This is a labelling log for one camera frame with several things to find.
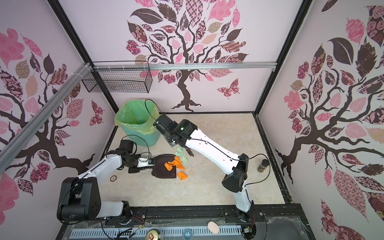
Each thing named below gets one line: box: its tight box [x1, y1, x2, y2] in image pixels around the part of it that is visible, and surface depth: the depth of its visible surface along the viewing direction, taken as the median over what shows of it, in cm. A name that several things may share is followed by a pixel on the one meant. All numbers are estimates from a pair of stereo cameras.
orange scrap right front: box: [164, 156, 188, 181], surface depth 92 cm
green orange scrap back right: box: [174, 146, 187, 163], surface depth 97 cm
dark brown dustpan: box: [151, 154, 177, 179], surface depth 92 cm
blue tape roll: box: [183, 228, 193, 240], surface depth 71 cm
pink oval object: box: [207, 221, 220, 235], surface depth 71 cm
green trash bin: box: [115, 99, 161, 147], surface depth 88 cm
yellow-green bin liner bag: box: [114, 99, 160, 134], surface depth 91 cm
